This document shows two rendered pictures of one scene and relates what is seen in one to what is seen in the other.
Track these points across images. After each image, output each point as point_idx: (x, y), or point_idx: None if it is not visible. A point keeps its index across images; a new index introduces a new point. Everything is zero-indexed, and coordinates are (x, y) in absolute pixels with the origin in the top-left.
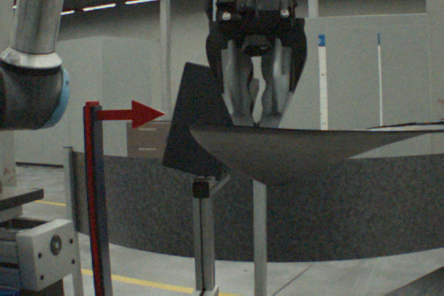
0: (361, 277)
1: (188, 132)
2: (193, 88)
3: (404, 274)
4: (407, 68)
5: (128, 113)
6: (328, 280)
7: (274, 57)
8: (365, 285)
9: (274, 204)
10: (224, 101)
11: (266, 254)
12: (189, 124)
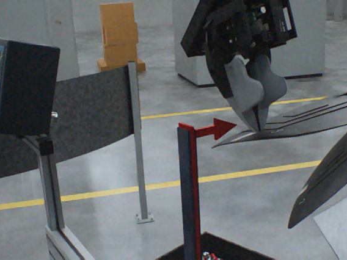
0: (23, 174)
1: (18, 101)
2: (19, 63)
3: (58, 165)
4: None
5: (214, 128)
6: None
7: (270, 69)
8: (31, 180)
9: None
10: (235, 102)
11: None
12: (19, 94)
